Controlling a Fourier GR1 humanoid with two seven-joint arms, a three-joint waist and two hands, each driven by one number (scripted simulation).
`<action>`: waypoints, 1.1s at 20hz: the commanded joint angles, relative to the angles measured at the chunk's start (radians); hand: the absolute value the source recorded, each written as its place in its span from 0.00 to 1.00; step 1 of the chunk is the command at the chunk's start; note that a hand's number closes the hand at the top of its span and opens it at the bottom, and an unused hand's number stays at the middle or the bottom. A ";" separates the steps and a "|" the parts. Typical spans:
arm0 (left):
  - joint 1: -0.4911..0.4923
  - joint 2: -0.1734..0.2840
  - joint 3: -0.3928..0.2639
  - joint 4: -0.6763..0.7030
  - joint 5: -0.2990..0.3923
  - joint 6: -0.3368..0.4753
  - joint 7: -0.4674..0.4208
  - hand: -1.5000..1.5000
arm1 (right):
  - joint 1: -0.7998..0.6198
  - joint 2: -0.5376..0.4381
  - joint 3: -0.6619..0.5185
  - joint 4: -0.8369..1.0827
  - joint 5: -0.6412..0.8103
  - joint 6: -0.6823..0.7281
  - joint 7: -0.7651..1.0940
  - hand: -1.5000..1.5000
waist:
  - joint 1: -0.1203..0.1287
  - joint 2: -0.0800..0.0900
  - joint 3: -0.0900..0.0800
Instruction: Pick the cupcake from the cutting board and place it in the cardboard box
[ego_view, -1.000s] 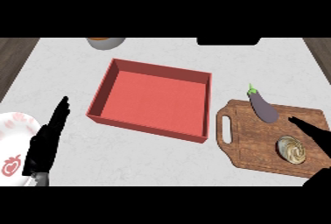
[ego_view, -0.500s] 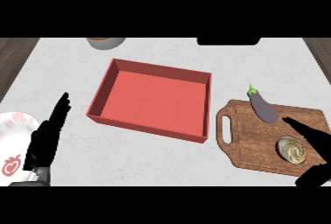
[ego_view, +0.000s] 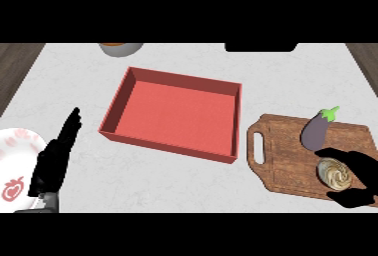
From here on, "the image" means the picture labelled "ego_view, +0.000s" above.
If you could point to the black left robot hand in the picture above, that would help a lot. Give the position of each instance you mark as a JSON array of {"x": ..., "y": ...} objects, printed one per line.
[{"x": 52, "y": 156}]

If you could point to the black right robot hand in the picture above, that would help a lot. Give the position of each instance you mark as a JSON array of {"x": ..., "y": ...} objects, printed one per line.
[{"x": 362, "y": 166}]

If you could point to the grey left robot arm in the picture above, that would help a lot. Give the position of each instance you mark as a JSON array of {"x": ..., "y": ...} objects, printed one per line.
[{"x": 43, "y": 205}]

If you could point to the brown wooden cutting board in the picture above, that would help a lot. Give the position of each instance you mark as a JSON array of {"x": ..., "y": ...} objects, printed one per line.
[{"x": 290, "y": 160}]

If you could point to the red cardboard box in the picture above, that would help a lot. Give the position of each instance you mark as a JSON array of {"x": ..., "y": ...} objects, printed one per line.
[{"x": 177, "y": 113}]

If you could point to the white plate with strawberry print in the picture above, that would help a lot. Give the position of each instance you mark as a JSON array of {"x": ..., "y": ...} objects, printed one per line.
[{"x": 15, "y": 166}]

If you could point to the purple eggplant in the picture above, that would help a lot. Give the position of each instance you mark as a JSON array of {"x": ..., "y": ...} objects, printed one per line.
[{"x": 316, "y": 131}]

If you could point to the grey pot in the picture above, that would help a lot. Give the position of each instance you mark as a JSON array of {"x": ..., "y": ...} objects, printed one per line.
[{"x": 120, "y": 48}]

